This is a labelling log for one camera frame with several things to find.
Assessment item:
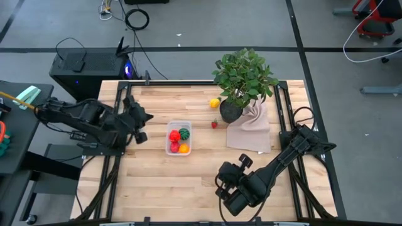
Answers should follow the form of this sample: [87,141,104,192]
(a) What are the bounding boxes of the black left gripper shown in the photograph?
[122,95,155,132]

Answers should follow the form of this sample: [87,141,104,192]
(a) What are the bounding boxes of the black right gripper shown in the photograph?
[215,153,254,198]

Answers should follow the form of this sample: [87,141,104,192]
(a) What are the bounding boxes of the green striped toy watermelon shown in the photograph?
[178,127,191,141]

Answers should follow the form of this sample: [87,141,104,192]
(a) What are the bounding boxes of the clear plastic tupperware container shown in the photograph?
[165,121,193,156]

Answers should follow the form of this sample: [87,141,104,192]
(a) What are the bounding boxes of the beige cloth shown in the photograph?
[225,97,273,154]

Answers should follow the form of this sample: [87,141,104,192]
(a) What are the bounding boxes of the black computer tower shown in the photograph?
[49,36,139,104]

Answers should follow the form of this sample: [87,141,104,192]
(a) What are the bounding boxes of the small black box on tower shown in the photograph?
[72,59,86,73]

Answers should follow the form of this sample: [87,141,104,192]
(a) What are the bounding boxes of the green plant in black pot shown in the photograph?
[211,47,280,124]

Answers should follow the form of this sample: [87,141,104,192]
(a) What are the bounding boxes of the mint green stapler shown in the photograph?
[12,85,42,110]

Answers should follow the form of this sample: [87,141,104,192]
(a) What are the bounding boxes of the black side desk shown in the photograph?
[0,80,85,226]

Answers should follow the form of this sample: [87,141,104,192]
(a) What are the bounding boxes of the green and orange desk items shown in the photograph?
[0,121,13,158]

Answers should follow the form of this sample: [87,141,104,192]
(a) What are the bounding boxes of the grey floor beam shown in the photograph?
[360,83,402,96]

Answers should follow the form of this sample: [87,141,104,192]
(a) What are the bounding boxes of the grey floor stand leg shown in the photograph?
[332,6,356,16]

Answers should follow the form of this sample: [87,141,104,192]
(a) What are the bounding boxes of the red wheeled cart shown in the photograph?
[351,0,402,39]

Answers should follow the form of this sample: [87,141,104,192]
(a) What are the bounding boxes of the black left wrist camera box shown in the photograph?
[134,131,149,146]

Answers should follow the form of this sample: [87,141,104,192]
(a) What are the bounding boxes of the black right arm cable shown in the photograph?
[293,105,316,127]

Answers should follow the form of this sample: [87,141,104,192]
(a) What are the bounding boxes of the coiled black floor cable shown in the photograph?
[124,8,150,31]

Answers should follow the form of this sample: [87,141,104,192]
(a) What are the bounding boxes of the bundle of light wires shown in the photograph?
[99,0,114,21]

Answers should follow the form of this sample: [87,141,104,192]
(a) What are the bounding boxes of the white floor cable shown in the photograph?
[342,0,402,63]

